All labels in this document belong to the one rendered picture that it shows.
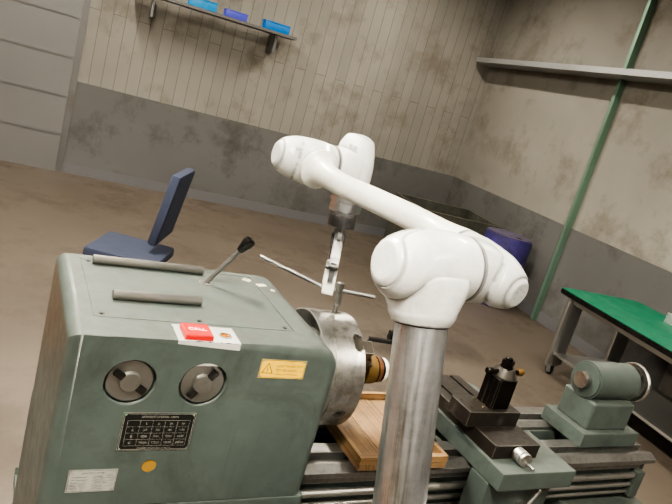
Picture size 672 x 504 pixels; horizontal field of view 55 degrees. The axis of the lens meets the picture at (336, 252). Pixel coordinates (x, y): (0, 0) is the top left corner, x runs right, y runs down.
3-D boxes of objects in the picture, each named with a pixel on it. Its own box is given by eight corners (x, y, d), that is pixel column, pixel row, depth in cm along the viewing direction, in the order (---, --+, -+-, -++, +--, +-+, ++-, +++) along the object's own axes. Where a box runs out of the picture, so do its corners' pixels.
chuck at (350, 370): (320, 446, 165) (347, 329, 161) (275, 395, 192) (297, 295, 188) (350, 445, 169) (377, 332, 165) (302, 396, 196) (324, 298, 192)
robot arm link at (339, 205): (331, 189, 168) (326, 211, 168) (365, 196, 168) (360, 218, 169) (331, 188, 177) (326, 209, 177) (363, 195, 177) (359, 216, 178)
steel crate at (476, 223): (485, 288, 800) (506, 228, 781) (404, 274, 758) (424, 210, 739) (449, 263, 887) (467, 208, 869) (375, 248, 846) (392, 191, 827)
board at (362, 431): (357, 471, 173) (361, 458, 172) (306, 400, 203) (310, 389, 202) (444, 467, 187) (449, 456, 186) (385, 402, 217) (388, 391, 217)
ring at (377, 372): (364, 361, 178) (391, 362, 183) (349, 345, 186) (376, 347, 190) (355, 390, 180) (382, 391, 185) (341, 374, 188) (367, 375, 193)
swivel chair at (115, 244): (163, 307, 465) (194, 167, 440) (170, 343, 413) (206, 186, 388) (73, 296, 441) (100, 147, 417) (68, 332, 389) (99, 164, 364)
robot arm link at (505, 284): (492, 227, 137) (446, 219, 129) (554, 268, 123) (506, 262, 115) (468, 280, 141) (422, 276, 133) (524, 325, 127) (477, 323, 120)
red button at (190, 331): (184, 343, 130) (186, 334, 129) (178, 330, 135) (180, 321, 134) (212, 345, 133) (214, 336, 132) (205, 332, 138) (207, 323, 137)
